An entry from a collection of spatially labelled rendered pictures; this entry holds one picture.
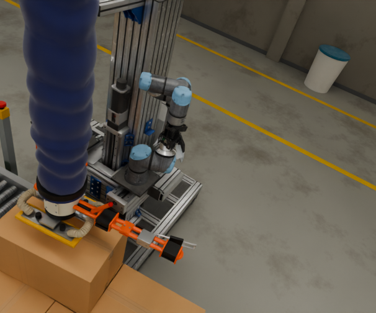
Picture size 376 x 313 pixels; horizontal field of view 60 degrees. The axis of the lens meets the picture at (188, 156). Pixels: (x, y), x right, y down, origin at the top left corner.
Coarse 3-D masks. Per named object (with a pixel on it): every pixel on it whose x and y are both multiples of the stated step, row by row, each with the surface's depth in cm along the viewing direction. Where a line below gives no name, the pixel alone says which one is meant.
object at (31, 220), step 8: (16, 216) 160; (24, 216) 160; (32, 216) 161; (40, 216) 161; (32, 224) 159; (40, 224) 159; (64, 224) 160; (48, 232) 157; (56, 232) 158; (64, 232) 159; (64, 240) 156; (72, 240) 157
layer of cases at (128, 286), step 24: (0, 288) 183; (24, 288) 186; (120, 288) 199; (144, 288) 203; (0, 312) 175; (24, 312) 177; (48, 312) 180; (72, 312) 183; (96, 312) 186; (120, 312) 189; (144, 312) 192; (168, 312) 195; (192, 312) 199
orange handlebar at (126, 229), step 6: (36, 186) 161; (84, 204) 160; (90, 204) 161; (78, 210) 157; (84, 210) 157; (90, 216) 157; (120, 222) 158; (126, 222) 157; (114, 228) 155; (120, 228) 154; (126, 228) 155; (132, 228) 157; (138, 228) 157; (126, 234) 154; (132, 234) 154; (156, 240) 155; (162, 240) 155; (150, 246) 152; (156, 246) 152; (180, 258) 151
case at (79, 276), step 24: (0, 240) 167; (24, 240) 165; (48, 240) 168; (96, 240) 175; (120, 240) 181; (0, 264) 185; (24, 264) 173; (48, 264) 162; (72, 264) 162; (96, 264) 165; (120, 264) 210; (48, 288) 179; (72, 288) 168; (96, 288) 174
